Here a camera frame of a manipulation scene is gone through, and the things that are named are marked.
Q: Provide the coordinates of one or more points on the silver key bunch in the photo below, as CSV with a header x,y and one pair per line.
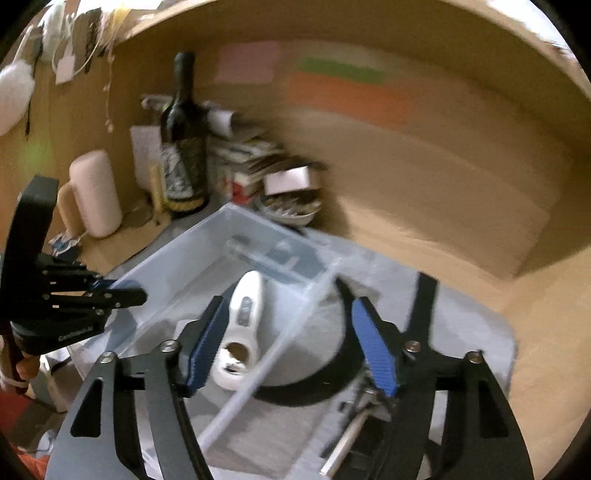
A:
x,y
351,434

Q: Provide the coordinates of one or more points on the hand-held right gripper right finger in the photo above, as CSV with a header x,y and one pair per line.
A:
x,y
374,350

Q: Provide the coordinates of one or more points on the white bowl with small bits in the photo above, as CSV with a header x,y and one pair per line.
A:
x,y
288,207

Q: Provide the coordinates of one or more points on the person's left hand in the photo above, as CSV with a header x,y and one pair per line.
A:
x,y
27,368

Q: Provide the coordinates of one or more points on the clear plastic storage box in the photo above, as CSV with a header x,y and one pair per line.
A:
x,y
175,272

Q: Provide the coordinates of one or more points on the small white box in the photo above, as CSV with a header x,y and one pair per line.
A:
x,y
286,180

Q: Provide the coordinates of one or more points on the dark wine bottle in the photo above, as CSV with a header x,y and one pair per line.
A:
x,y
184,152

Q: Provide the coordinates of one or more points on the pink sticky note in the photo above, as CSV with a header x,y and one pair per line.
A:
x,y
247,62

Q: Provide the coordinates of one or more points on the white card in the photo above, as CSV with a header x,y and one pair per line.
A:
x,y
144,157

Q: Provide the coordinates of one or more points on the red cloth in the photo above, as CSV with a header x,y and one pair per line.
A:
x,y
16,410

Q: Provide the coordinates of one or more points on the orange sticky note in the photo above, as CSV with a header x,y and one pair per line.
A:
x,y
346,99

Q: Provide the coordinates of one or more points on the beige small cylinder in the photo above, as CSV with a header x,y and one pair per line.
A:
x,y
69,207

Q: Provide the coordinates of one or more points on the white handheld device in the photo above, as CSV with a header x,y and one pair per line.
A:
x,y
244,295

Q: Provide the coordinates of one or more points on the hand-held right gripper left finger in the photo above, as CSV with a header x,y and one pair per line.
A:
x,y
207,350

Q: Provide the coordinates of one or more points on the stack of books and magazines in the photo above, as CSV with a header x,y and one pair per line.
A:
x,y
244,157

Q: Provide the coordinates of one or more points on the white plush toy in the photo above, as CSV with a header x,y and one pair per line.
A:
x,y
14,97

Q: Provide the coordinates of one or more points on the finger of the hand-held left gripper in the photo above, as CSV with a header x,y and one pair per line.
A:
x,y
124,296
74,276

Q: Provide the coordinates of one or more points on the white paper roll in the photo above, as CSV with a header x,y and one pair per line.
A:
x,y
221,121

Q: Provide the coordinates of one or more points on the green sticky note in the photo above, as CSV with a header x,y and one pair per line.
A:
x,y
341,71

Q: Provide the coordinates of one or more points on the white hanging tag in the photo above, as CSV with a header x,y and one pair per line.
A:
x,y
65,68

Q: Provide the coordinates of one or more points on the grey mat with black letters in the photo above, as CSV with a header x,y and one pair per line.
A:
x,y
461,332

